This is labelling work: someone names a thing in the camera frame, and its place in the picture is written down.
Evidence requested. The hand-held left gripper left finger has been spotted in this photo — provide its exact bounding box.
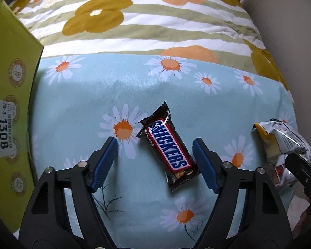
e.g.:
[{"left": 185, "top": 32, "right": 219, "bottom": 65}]
[{"left": 18, "top": 136, "right": 120, "bottom": 249}]

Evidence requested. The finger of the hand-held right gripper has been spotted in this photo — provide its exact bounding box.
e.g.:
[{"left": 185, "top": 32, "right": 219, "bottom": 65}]
[{"left": 285, "top": 153, "right": 311, "bottom": 186}]

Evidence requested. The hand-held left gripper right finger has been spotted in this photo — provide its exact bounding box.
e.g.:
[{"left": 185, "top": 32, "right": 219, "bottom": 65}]
[{"left": 192, "top": 137, "right": 294, "bottom": 249}]

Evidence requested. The red white snack packet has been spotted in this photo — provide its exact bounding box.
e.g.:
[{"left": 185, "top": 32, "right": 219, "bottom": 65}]
[{"left": 272, "top": 156, "right": 298, "bottom": 189}]

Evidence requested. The silver yellow snack packet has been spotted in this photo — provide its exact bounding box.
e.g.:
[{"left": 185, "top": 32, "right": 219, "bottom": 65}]
[{"left": 252, "top": 121, "right": 311, "bottom": 159}]

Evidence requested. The brown chocolate bar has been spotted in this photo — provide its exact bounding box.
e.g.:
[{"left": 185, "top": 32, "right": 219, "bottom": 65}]
[{"left": 136, "top": 101, "right": 200, "bottom": 193}]

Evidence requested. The yellow-green cardboard box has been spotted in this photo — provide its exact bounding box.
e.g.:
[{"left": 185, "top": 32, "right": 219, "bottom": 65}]
[{"left": 0, "top": 0, "right": 45, "bottom": 235}]

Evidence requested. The light blue daisy sheet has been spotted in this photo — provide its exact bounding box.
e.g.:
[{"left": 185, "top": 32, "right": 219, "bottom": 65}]
[{"left": 28, "top": 53, "right": 299, "bottom": 249}]

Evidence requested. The floral striped pillow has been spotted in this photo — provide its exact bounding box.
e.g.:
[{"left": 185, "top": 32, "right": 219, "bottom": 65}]
[{"left": 8, "top": 0, "right": 291, "bottom": 92}]

